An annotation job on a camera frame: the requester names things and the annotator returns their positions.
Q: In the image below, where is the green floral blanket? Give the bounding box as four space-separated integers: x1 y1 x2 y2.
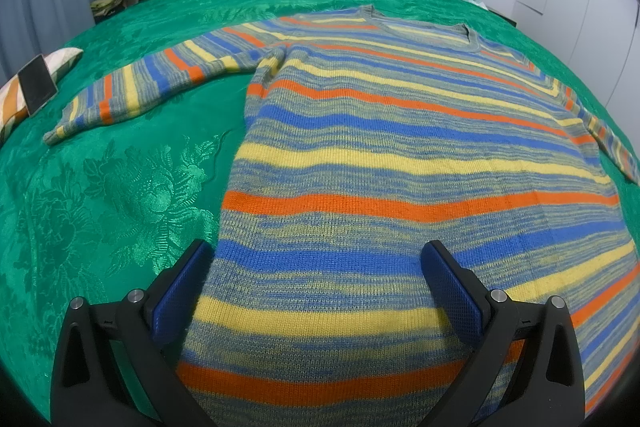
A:
0 0 640 427

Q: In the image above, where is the dark wooden bed frame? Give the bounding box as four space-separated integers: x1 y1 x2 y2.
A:
486 6 519 28

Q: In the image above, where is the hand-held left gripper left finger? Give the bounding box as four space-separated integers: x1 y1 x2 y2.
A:
50 239 218 427

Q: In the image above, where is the black smartphone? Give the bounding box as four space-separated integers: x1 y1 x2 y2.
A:
18 55 60 115

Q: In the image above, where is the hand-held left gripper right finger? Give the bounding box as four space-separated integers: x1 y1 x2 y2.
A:
421 239 587 427

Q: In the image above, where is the striped knitted sweater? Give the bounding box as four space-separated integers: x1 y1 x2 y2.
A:
42 5 640 427

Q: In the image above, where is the striped pillow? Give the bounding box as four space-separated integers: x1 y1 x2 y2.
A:
0 48 84 142

